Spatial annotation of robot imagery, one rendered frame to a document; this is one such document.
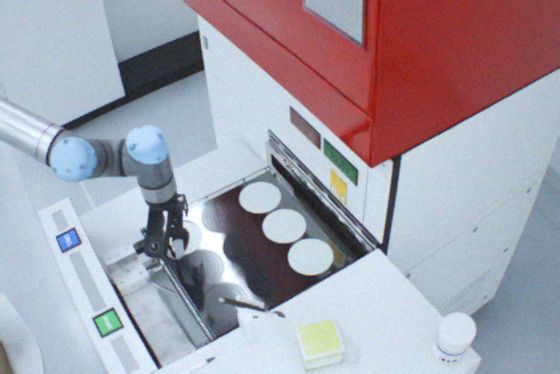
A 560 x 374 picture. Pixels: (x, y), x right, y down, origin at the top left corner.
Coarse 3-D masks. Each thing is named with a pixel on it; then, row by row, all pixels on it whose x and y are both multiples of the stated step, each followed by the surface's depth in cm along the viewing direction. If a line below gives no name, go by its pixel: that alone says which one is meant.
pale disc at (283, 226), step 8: (272, 216) 139; (280, 216) 139; (288, 216) 139; (296, 216) 139; (264, 224) 138; (272, 224) 138; (280, 224) 138; (288, 224) 137; (296, 224) 137; (304, 224) 137; (264, 232) 136; (272, 232) 136; (280, 232) 136; (288, 232) 136; (296, 232) 136; (304, 232) 136; (272, 240) 134; (280, 240) 134; (288, 240) 134
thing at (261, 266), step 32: (224, 192) 145; (224, 224) 138; (256, 224) 138; (192, 256) 132; (224, 256) 132; (256, 256) 132; (192, 288) 126; (224, 288) 126; (256, 288) 126; (288, 288) 125; (224, 320) 120
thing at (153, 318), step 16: (112, 272) 132; (144, 288) 129; (128, 304) 126; (144, 304) 126; (160, 304) 126; (144, 320) 123; (160, 320) 123; (160, 336) 120; (176, 336) 120; (160, 352) 117
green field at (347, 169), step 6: (324, 144) 125; (324, 150) 126; (330, 150) 124; (330, 156) 125; (336, 156) 122; (336, 162) 124; (342, 162) 121; (342, 168) 122; (348, 168) 120; (348, 174) 121; (354, 174) 119; (354, 180) 120
